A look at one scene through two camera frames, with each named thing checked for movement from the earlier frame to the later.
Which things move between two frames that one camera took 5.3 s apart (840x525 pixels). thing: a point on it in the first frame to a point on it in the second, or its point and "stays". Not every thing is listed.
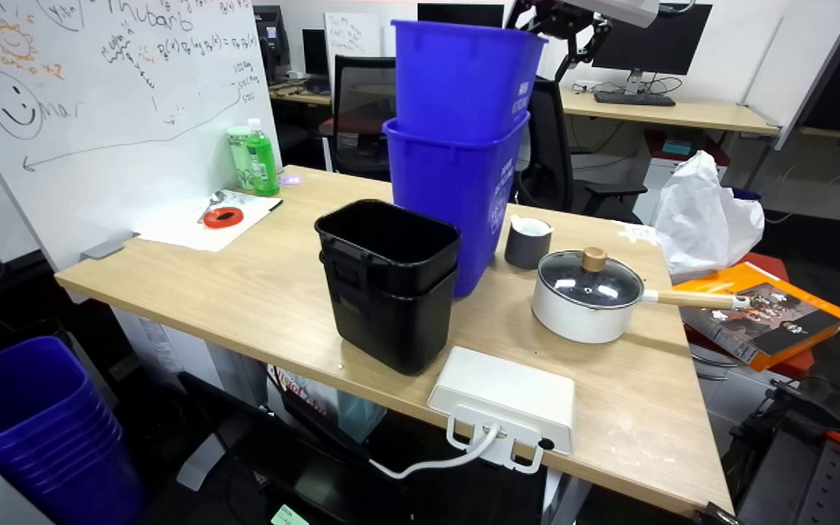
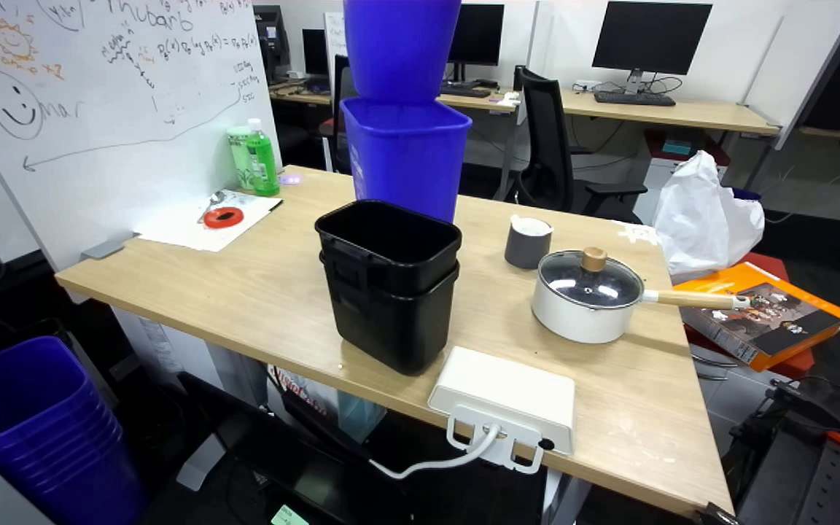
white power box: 509,403 stays
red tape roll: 223,217 stays
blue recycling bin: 461,81 to 401,47
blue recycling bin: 467,182 to 407,151
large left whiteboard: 92,110 stays
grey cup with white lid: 528,243 stays
